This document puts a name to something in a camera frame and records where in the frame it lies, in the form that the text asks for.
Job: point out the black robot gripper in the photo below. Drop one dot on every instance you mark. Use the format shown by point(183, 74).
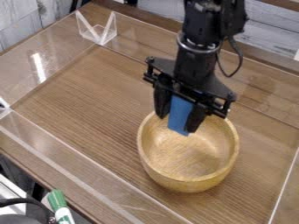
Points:
point(188, 77)

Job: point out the blue rectangular block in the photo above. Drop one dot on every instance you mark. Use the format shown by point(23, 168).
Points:
point(179, 112)

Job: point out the brown wooden bowl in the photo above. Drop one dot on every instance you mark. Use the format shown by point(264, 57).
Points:
point(187, 164)

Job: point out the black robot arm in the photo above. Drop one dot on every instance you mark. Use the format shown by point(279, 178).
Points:
point(212, 21)

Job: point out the green white marker pen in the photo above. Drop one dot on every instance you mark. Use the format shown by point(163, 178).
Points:
point(59, 207)

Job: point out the clear acrylic corner bracket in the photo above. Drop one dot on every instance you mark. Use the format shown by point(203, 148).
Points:
point(100, 34)

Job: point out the clear acrylic tray wall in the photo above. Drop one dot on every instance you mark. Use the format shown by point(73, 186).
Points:
point(96, 192)

